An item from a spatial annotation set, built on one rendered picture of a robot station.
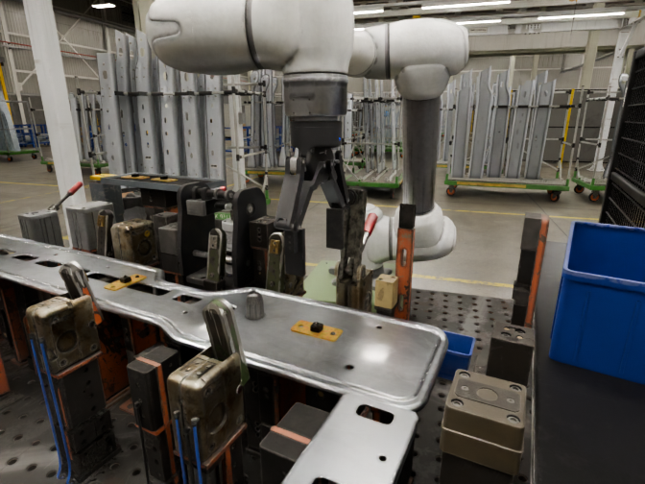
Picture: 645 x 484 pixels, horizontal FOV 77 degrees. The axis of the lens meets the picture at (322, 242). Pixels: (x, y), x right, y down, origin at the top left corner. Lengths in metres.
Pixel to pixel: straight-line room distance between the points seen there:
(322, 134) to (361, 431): 0.38
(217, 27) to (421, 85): 0.64
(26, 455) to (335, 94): 0.91
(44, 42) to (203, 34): 4.10
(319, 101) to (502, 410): 0.42
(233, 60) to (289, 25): 0.09
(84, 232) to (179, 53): 0.74
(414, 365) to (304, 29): 0.48
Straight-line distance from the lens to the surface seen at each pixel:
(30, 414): 1.20
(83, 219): 1.26
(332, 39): 0.57
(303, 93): 0.57
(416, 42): 1.10
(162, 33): 0.65
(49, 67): 4.66
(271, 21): 0.58
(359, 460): 0.49
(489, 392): 0.51
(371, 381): 0.59
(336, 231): 0.69
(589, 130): 13.05
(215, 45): 0.61
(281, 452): 0.52
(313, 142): 0.57
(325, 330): 0.70
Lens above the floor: 1.35
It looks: 17 degrees down
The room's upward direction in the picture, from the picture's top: straight up
